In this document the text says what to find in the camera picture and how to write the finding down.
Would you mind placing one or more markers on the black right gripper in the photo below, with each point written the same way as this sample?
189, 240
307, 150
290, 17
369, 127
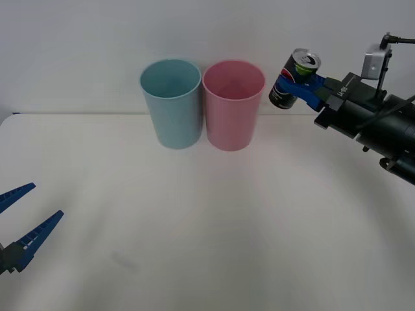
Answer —
353, 103

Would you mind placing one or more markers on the black drink can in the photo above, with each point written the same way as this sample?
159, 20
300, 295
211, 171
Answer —
287, 94

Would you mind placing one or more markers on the pale blue plastic bin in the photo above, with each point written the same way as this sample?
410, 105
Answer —
176, 123

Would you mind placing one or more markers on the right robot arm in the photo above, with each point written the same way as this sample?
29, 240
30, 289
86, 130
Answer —
392, 129

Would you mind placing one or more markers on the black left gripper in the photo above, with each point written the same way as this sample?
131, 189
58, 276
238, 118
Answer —
1, 259

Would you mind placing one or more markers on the pink plastic bin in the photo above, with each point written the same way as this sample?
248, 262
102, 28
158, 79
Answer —
230, 126

